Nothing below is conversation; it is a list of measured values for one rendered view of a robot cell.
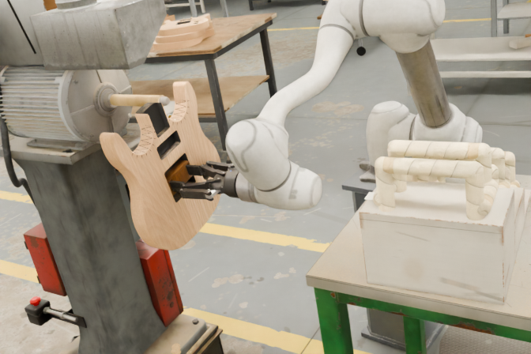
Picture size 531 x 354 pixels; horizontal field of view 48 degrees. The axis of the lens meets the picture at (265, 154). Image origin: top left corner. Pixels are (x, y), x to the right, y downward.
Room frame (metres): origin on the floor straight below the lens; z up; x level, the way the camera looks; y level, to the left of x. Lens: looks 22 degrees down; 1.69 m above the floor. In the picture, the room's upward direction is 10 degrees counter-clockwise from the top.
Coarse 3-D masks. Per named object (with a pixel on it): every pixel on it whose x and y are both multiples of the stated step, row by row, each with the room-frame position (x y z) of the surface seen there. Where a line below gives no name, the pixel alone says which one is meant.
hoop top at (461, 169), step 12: (384, 156) 1.05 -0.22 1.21; (384, 168) 1.03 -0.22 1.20; (396, 168) 1.02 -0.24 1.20; (408, 168) 1.01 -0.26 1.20; (420, 168) 0.99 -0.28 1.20; (432, 168) 0.98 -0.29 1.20; (444, 168) 0.97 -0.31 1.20; (456, 168) 0.96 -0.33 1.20; (468, 168) 0.95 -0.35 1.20; (480, 168) 0.95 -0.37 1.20
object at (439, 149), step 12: (396, 144) 1.11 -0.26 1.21; (408, 144) 1.09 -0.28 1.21; (420, 144) 1.08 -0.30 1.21; (432, 144) 1.07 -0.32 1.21; (444, 144) 1.06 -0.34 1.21; (456, 144) 1.05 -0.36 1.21; (468, 144) 1.04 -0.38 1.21; (480, 144) 1.03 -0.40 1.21; (420, 156) 1.08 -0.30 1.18; (432, 156) 1.07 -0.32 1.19; (444, 156) 1.05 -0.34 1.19; (456, 156) 1.04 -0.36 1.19; (468, 156) 1.03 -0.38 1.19
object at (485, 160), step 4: (480, 156) 1.01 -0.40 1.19; (484, 156) 1.01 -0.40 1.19; (488, 156) 1.01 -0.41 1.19; (476, 160) 1.02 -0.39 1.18; (480, 160) 1.01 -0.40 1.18; (484, 160) 1.01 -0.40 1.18; (488, 160) 1.01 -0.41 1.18; (484, 164) 1.01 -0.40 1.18; (488, 164) 1.01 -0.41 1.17; (484, 168) 1.01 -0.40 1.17; (488, 168) 1.01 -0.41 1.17; (484, 172) 1.01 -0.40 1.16; (488, 172) 1.01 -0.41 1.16; (484, 176) 1.01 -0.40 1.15; (488, 176) 1.01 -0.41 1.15; (484, 180) 1.01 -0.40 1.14; (488, 180) 1.01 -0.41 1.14
